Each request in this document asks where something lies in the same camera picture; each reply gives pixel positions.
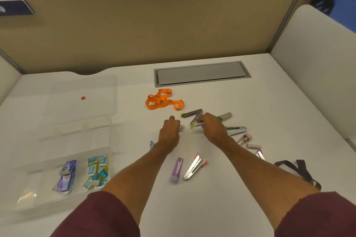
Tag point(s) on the person's left hand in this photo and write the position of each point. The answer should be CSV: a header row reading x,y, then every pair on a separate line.
x,y
168,134

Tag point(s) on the person's right hand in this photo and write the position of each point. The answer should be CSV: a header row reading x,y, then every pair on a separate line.
x,y
214,130

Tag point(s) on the person's right fingers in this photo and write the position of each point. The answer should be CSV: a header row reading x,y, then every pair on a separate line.
x,y
203,118

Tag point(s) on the person's left fingers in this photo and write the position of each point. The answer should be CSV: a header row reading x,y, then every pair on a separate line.
x,y
174,124

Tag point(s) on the white stapler with green tip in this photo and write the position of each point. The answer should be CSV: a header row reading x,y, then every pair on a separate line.
x,y
198,125

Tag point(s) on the person's right forearm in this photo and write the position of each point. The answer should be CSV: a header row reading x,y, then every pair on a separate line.
x,y
261,173

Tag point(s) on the person's left forearm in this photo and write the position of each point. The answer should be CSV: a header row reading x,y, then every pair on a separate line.
x,y
139,173

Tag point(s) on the open grey stapler green tip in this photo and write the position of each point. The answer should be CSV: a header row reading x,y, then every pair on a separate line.
x,y
193,113

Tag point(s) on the closed grey green stapler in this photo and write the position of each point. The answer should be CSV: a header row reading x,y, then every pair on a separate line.
x,y
225,116

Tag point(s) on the blue purple stapler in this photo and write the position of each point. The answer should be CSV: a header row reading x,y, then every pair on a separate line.
x,y
151,145

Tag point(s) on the open silver green stapler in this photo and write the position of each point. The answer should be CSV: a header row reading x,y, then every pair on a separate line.
x,y
236,130

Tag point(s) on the open pink stapler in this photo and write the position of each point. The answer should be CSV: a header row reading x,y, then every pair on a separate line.
x,y
244,138

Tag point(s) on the translucent purple stapler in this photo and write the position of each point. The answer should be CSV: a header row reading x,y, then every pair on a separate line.
x,y
177,170

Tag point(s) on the open silver red stapler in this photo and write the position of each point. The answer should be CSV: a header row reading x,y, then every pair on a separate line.
x,y
193,167

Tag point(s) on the silver pink stapler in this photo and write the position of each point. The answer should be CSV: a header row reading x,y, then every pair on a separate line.
x,y
260,155

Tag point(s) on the pile of blue staple boxes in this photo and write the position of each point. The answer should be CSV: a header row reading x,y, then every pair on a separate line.
x,y
97,171

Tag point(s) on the clear plastic box lid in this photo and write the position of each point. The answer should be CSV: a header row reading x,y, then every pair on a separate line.
x,y
83,100

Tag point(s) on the beige desk partition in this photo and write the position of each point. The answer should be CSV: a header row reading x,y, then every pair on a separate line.
x,y
139,28

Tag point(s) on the purple packaged stapler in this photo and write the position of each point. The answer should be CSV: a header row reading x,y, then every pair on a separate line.
x,y
68,167
64,184

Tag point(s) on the maroon left sleeve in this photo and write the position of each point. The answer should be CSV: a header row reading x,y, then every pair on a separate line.
x,y
97,217

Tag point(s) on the maroon sleeve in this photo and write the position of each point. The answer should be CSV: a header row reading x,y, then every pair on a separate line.
x,y
319,217
97,217

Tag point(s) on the white side partition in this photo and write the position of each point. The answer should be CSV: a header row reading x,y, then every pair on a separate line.
x,y
319,70

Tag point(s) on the clear plastic storage box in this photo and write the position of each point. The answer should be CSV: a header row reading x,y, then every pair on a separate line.
x,y
41,161

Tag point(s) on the maroon right sleeve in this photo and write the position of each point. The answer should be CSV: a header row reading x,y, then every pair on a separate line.
x,y
319,217

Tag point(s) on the blue chair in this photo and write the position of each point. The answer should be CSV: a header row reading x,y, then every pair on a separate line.
x,y
338,9

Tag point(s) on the blue name plate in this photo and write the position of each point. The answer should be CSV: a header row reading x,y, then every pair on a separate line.
x,y
15,7

